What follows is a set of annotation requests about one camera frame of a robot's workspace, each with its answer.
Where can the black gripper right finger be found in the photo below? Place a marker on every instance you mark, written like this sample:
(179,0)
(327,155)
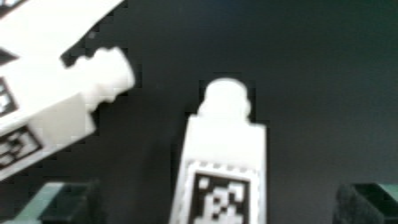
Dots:
(366,204)

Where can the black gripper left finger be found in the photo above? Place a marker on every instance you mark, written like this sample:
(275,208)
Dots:
(64,204)

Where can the white table leg with tag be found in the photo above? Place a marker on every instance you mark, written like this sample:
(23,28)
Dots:
(220,187)

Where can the white table leg right rear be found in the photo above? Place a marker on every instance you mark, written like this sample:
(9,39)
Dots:
(51,92)

